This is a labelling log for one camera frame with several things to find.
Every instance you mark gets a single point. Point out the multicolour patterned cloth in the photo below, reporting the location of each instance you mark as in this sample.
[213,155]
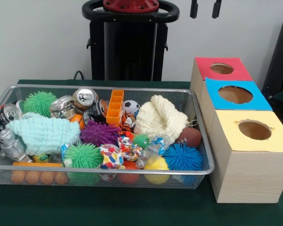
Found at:
[112,157]
[129,148]

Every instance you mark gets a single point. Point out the purple spiky ball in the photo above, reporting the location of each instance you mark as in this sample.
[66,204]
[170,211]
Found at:
[97,134]

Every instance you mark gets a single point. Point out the mint green cloth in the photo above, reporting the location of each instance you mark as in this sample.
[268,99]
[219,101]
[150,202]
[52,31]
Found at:
[44,134]

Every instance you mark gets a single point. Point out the black flat panel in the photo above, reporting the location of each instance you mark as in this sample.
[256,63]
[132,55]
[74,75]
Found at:
[280,51]

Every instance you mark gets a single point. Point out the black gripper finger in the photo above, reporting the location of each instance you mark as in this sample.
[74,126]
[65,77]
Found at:
[217,8]
[194,8]

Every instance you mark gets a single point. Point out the wooden box with three holes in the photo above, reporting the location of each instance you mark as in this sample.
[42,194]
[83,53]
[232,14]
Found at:
[250,176]

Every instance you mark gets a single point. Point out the orange plastic block tray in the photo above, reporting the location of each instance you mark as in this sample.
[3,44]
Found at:
[115,106]

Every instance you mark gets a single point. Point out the blue spiky ball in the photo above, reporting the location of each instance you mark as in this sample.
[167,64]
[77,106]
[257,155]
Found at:
[182,157]

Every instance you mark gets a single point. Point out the small soccer ball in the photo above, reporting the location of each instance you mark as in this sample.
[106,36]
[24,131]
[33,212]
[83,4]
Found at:
[130,107]

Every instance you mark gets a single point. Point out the green spiky ball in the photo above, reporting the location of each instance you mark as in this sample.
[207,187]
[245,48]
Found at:
[39,102]
[82,155]

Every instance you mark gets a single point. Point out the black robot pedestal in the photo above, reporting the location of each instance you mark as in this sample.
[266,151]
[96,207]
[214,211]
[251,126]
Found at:
[129,47]

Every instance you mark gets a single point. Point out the brown toy football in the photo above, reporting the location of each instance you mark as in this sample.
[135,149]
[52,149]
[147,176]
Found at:
[189,137]

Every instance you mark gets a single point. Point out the cream knitted cloth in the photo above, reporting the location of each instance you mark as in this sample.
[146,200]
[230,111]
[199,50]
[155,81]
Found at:
[160,117]

